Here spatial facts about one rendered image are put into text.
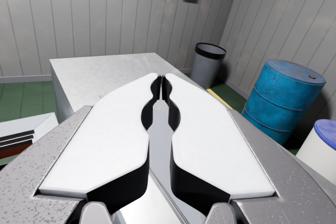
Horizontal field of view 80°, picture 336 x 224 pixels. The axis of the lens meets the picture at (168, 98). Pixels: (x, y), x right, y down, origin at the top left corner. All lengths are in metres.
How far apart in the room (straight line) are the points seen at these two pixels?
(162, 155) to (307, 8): 2.74
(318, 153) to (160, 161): 1.73
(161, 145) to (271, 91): 1.80
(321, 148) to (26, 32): 3.16
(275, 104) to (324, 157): 0.60
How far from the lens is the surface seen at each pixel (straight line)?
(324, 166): 2.17
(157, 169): 0.56
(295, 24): 3.11
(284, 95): 2.27
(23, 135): 1.01
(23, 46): 2.96
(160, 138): 0.64
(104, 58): 1.16
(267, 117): 2.39
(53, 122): 1.01
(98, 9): 2.85
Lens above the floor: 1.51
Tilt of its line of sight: 32 degrees down
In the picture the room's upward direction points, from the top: 12 degrees clockwise
